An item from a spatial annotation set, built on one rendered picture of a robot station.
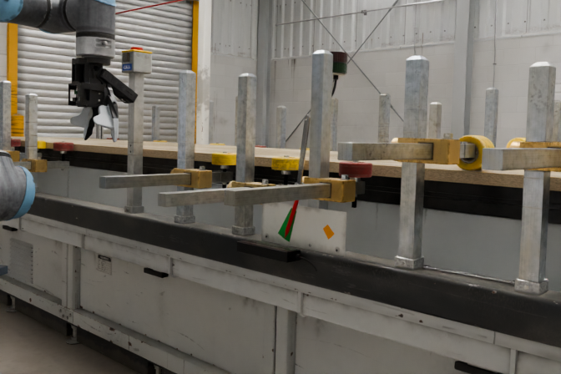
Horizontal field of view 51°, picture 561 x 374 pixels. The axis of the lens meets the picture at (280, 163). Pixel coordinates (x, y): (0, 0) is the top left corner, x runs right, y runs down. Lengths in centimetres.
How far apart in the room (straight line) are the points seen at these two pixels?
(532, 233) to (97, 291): 197
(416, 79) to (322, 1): 1010
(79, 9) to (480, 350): 115
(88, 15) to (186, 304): 113
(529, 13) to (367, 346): 778
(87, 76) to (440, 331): 97
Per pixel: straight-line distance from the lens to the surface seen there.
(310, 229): 140
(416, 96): 124
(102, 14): 148
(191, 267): 179
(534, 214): 114
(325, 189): 134
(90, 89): 146
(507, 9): 929
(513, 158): 89
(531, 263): 116
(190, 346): 223
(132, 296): 248
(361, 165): 141
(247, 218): 157
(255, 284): 160
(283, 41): 1188
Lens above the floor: 97
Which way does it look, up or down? 3 degrees down
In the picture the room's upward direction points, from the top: 2 degrees clockwise
